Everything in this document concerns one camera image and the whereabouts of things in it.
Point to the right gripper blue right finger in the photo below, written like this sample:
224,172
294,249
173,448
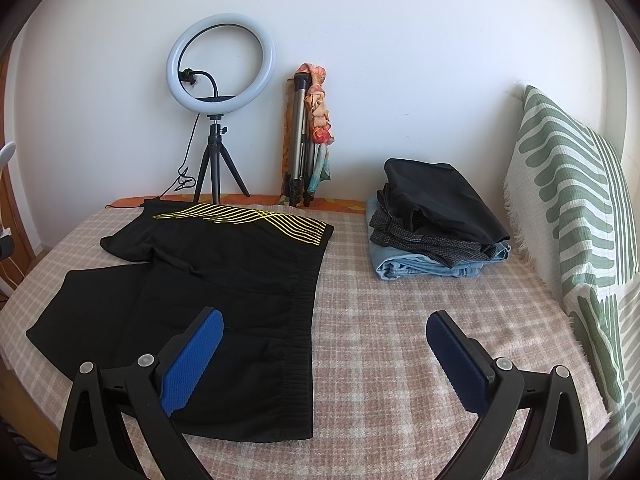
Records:
466,364

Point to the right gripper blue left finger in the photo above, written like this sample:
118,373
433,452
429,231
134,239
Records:
183,360

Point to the black sport pants yellow print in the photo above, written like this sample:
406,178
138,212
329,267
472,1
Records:
258,268

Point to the pink plaid bed cover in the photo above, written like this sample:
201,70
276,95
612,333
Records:
383,408

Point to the folded light blue jeans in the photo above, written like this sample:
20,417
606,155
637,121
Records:
393,263

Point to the folded black pants on stack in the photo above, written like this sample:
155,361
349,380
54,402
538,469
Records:
435,199

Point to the green white patterned pillow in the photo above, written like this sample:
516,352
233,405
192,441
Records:
569,206

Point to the orange bed sheet edge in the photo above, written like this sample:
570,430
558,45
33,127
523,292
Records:
320,204

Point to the folded silver tripod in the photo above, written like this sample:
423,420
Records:
298,155

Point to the white clamp desk lamp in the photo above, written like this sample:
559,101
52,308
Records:
7,242

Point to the orange floral scarf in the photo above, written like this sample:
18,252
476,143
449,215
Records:
318,124

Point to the white ring light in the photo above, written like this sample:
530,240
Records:
220,64

